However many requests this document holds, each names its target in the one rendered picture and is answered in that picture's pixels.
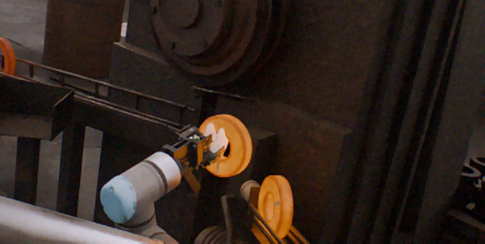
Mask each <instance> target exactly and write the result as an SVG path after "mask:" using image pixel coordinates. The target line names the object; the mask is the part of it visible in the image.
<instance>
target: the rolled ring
mask: <svg viewBox="0 0 485 244"><path fill-rule="evenodd" d="M0 49H1V50H2V51H3V52H4V55H5V69H4V71H3V73H6V74H10V75H12V76H14V73H15V71H16V56H15V53H14V50H13V48H12V46H11V44H10V42H9V41H8V40H7V39H6V38H4V37H0Z"/></svg>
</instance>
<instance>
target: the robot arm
mask: <svg viewBox="0 0 485 244"><path fill-rule="evenodd" d="M185 129H187V130H186V131H185V132H184V133H181V134H180V132H182V131H184V130H185ZM175 139H176V144H174V145H173V146H169V145H167V144H166V145H164V146H162V147H163V152H157V153H155V154H154V155H151V156H149V157H148V158H147V159H145V160H144V161H142V162H140V163H138V164H137V165H136V166H134V167H132V168H130V169H129V170H128V171H127V172H125V173H122V174H120V175H119V176H116V177H113V179H112V180H111V181H110V182H109V183H107V184H105V185H104V186H103V188H102V190H101V193H100V200H101V204H102V207H104V208H103V209H104V211H105V213H106V214H107V216H109V218H110V219H112V220H113V221H114V222H115V225H116V228H113V227H109V226H105V225H102V224H96V223H93V222H90V221H85V220H83V219H79V218H77V217H72V216H69V215H66V214H62V213H59V212H56V211H52V210H48V209H46V208H41V207H38V206H35V205H31V204H28V203H25V202H21V201H18V200H12V199H8V198H5V197H2V196H0V244H179V243H178V242H177V241H175V240H174V239H173V238H172V237H170V236H169V234H168V233H166V232H165V231H164V230H163V229H161V228H160V227H158V225H157V224H156V219H155V209H154V202H155V201H156V200H158V199H159V198H161V197H162V196H163V195H165V194H166V193H168V192H170V191H171V190H172V189H174V188H175V187H177V186H179V184H181V185H182V187H183V188H184V189H185V190H186V191H187V192H188V193H194V194H196V193H197V192H198V191H199V190H200V188H201V186H200V184H199V182H198V180H197V179H196V178H195V177H194V175H192V172H191V170H193V169H195V170H201V169H203V168H205V167H207V166H211V165H212V164H213V163H215V162H217V161H219V160H220V159H221V157H222V156H223V155H224V153H225V148H226V147H227V143H228V141H229V140H228V139H227V137H226V136H225V132H224V129H223V128H222V129H220V130H219V131H218V134H216V132H215V129H214V125H213V124H208V125H207V127H206V128H205V134H204V133H201V132H199V128H197V127H191V124H189V125H187V126H186V127H184V128H183V129H182V130H180V131H178V132H176V133H175Z"/></svg>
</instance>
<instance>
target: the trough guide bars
mask: <svg viewBox="0 0 485 244"><path fill-rule="evenodd" d="M248 207H249V208H250V211H248V212H247V214H248V215H249V220H248V225H247V230H248V231H249V232H250V230H252V225H253V221H254V222H255V224H256V225H257V227H258V228H259V229H260V230H261V231H262V233H263V234H264V235H265V237H266V238H267V240H268V241H269V242H270V244H277V243H276V241H277V242H278V244H285V243H284V241H283V240H282V239H281V238H280V237H279V235H278V234H277V233H276V232H275V230H273V229H272V228H271V226H270V225H269V224H268V223H267V221H266V220H265V218H264V217H263V216H262V215H261V213H260V212H258V210H257V209H256V208H255V207H254V205H253V204H252V203H250V204H249V205H248ZM255 215H256V216H257V217H256V216H255ZM258 219H259V220H260V221H261V222H260V221H259V220H258ZM261 223H263V224H264V226H263V225H262V224H261ZM264 227H265V228H266V229H265V228H264ZM267 230H268V231H269V232H268V231H267ZM290 230H291V231H293V232H294V234H295V235H296V236H297V237H298V238H299V239H300V240H301V242H302V243H303V244H310V243H309V242H308V241H307V240H306V239H305V238H304V237H303V235H302V234H301V233H300V232H299V231H298V230H297V229H296V228H295V227H294V226H293V225H292V224H291V225H290V229H289V231H288V232H287V235H288V237H289V238H290V239H291V240H292V241H293V242H294V243H295V244H301V243H300V241H299V240H298V239H297V238H296V237H295V236H294V235H293V233H292V232H291V231H290ZM270 234H271V235H272V236H271V235H270ZM273 238H275V240H276V241H275V240H274V239H273Z"/></svg>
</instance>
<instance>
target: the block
mask: <svg viewBox="0 0 485 244"><path fill-rule="evenodd" d="M246 129H247V131H248V133H249V136H250V138H251V141H252V156H251V158H250V160H249V163H248V164H247V166H246V169H245V170H244V171H242V172H241V173H239V174H236V175H232V176H229V180H228V184H227V191H226V194H236V200H234V201H228V205H229V206H231V207H233V208H235V209H236V210H238V211H241V212H246V210H247V205H248V202H247V201H246V200H245V199H244V198H243V197H242V196H241V193H240V190H241V188H242V186H243V184H244V183H245V182H246V181H249V180H254V181H256V182H258V183H259V184H260V185H262V183H263V182H264V179H265V177H267V176H268V171H269V167H270V162H271V156H272V152H273V148H274V142H275V138H276V135H275V134H274V133H272V132H270V131H268V130H266V129H264V128H261V127H259V126H254V127H250V128H246Z"/></svg>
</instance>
